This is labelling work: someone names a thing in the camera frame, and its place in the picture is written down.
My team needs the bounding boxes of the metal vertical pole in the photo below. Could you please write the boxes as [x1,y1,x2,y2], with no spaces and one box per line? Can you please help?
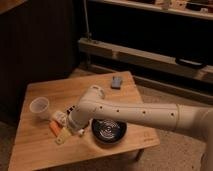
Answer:
[83,0,92,41]

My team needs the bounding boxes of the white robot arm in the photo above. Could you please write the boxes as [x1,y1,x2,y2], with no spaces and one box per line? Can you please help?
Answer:
[53,85,213,171]

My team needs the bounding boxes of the small grey blue object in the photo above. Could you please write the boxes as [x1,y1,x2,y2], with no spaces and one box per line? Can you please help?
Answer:
[111,76,123,89]

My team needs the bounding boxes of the clear plastic cup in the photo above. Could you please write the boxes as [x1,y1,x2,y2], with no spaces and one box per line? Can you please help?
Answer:
[29,97,50,120]

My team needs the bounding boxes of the black round bowl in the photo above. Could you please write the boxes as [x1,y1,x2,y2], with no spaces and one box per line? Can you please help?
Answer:
[91,119,127,144]

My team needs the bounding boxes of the black striped rectangular block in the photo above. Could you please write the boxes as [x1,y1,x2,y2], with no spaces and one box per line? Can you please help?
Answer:
[67,106,75,113]

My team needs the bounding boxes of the wooden table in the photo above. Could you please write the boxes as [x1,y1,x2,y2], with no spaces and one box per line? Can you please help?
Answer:
[8,71,160,171]

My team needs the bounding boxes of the white tube bottle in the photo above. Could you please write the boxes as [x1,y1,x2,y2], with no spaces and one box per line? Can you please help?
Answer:
[50,111,74,133]

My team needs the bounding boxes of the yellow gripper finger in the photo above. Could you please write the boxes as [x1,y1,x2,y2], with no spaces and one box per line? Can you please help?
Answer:
[55,128,71,145]

